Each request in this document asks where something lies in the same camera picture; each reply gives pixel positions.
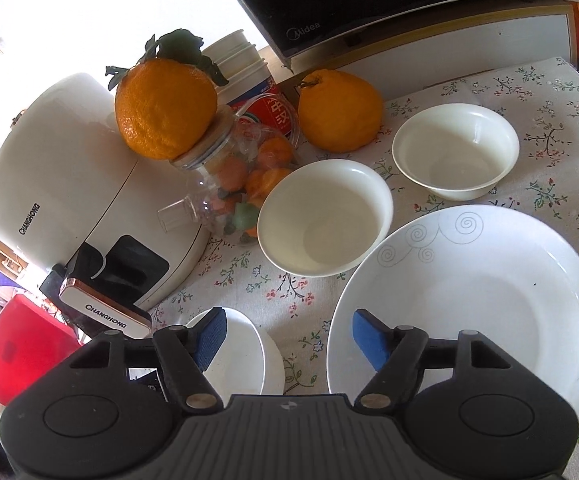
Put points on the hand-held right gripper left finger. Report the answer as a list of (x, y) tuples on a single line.
[(209, 340)]

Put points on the stack of paper cups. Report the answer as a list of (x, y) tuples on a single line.
[(244, 70)]

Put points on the glass jar of small oranges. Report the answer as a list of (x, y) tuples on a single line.
[(239, 180)]

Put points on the red plastic stool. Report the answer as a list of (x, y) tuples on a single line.
[(24, 345)]

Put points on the floral tablecloth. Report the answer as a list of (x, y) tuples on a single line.
[(559, 125)]

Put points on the wide cream bowl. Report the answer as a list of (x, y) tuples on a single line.
[(319, 220)]

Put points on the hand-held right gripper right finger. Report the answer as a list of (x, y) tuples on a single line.
[(369, 340)]

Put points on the small white bowl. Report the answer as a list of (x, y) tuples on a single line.
[(249, 350)]

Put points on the white air fryer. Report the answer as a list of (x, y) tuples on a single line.
[(69, 170)]

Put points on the large orange with leaves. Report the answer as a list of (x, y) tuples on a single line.
[(164, 105)]

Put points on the white plate with floral print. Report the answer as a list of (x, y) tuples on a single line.
[(469, 290)]

